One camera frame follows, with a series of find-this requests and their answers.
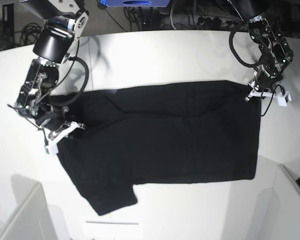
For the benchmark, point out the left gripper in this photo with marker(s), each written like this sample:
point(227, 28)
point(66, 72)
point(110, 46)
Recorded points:
point(262, 82)

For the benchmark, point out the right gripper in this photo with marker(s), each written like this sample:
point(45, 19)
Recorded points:
point(52, 118)

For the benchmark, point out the black T-shirt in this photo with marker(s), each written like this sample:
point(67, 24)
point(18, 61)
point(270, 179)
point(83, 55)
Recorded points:
point(180, 133)

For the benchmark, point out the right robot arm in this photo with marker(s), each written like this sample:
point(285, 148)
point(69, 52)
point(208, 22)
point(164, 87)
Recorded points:
point(64, 22)

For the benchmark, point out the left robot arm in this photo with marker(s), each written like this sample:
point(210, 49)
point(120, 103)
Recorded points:
point(276, 53)

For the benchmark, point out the power strip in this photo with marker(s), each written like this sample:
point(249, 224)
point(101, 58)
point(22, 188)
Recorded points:
point(215, 23)

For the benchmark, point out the white partition left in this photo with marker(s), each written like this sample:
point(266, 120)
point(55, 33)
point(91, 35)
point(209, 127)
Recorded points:
point(31, 220)

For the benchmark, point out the white partition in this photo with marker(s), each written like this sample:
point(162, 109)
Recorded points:
point(287, 225)
point(31, 220)

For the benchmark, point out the white partition right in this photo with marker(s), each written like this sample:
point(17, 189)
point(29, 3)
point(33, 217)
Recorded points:
point(287, 225)

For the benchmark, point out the blue box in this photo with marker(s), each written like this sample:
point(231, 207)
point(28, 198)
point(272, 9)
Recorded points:
point(135, 3)

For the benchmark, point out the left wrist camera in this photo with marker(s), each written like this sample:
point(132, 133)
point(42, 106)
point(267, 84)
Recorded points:
point(283, 100)

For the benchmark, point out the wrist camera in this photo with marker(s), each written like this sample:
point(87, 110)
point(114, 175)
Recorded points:
point(51, 149)
point(283, 100)

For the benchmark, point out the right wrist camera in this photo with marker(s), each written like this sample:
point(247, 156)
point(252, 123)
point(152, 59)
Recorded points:
point(51, 149)

